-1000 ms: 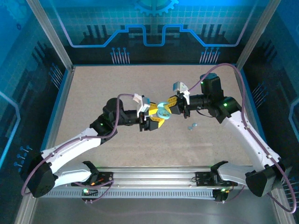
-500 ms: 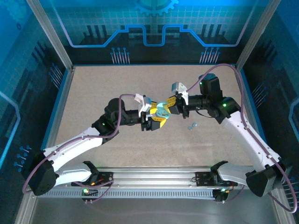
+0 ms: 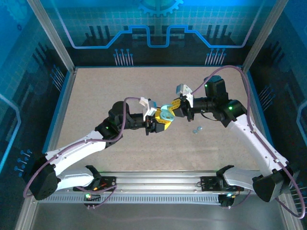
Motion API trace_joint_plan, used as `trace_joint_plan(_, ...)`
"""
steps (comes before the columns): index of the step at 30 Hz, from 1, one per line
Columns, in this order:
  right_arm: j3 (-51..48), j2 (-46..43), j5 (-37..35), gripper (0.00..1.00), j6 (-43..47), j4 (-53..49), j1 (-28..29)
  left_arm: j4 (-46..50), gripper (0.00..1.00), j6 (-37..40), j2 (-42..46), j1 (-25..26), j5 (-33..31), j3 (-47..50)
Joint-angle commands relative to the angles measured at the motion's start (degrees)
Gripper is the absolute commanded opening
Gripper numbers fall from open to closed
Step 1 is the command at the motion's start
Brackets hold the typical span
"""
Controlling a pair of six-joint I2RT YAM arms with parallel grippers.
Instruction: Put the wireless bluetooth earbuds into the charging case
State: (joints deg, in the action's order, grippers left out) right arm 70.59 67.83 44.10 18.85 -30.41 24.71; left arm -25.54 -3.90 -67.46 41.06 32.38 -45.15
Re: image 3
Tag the black LED controller box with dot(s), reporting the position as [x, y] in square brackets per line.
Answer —
[225, 200]
[92, 197]

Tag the aluminium frame post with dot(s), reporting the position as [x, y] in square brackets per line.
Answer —
[52, 36]
[263, 36]

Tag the aluminium table side rail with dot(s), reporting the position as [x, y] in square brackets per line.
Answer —
[255, 112]
[60, 112]

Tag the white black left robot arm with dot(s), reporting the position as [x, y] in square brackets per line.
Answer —
[76, 149]

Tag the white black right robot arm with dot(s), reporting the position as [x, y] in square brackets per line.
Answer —
[251, 141]

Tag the aluminium base extrusion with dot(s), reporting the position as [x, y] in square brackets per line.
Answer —
[158, 182]

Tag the blue earbud charging case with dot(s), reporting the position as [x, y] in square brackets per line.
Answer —
[166, 112]

